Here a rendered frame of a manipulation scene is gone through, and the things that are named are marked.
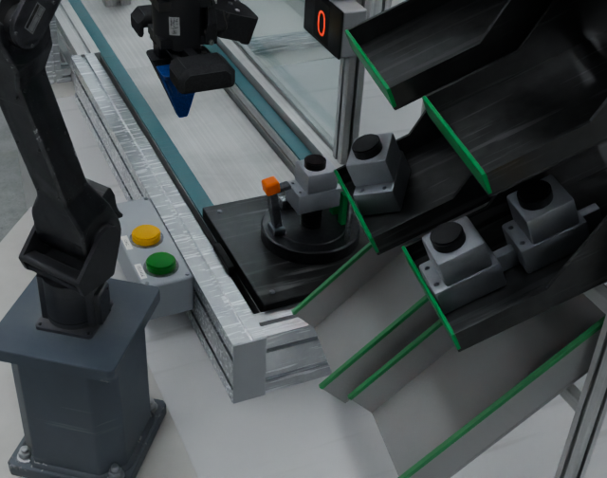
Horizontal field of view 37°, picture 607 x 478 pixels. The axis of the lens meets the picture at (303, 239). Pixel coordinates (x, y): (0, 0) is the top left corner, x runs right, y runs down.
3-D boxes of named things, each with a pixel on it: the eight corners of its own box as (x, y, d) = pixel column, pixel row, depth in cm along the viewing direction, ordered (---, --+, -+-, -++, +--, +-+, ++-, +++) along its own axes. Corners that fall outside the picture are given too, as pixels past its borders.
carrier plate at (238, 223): (263, 316, 118) (264, 303, 117) (202, 218, 135) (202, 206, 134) (423, 276, 127) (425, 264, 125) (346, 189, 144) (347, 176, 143)
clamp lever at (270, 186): (273, 230, 125) (266, 186, 120) (267, 223, 127) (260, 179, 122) (297, 222, 126) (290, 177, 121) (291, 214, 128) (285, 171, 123)
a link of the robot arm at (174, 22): (176, 19, 88) (237, 12, 90) (125, -44, 101) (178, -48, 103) (179, 97, 92) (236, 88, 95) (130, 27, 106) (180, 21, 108)
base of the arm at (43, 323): (33, 329, 98) (27, 284, 94) (60, 292, 103) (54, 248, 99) (95, 340, 97) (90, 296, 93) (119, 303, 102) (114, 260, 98)
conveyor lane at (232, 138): (263, 367, 123) (265, 310, 117) (105, 97, 185) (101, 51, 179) (443, 318, 133) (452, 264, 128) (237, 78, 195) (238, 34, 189)
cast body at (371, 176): (401, 211, 93) (379, 160, 88) (361, 216, 95) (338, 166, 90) (413, 157, 98) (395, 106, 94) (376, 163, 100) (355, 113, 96)
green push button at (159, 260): (151, 283, 122) (150, 271, 121) (142, 266, 125) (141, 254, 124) (179, 276, 124) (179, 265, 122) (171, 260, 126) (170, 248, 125)
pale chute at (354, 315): (345, 404, 101) (319, 388, 98) (315, 327, 111) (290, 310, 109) (544, 240, 94) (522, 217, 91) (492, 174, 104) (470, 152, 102)
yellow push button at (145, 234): (137, 253, 127) (136, 242, 126) (129, 238, 130) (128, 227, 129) (164, 248, 129) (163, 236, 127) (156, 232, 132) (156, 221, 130)
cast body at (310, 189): (298, 215, 124) (300, 171, 120) (285, 198, 127) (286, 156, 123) (353, 203, 127) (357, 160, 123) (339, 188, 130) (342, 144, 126)
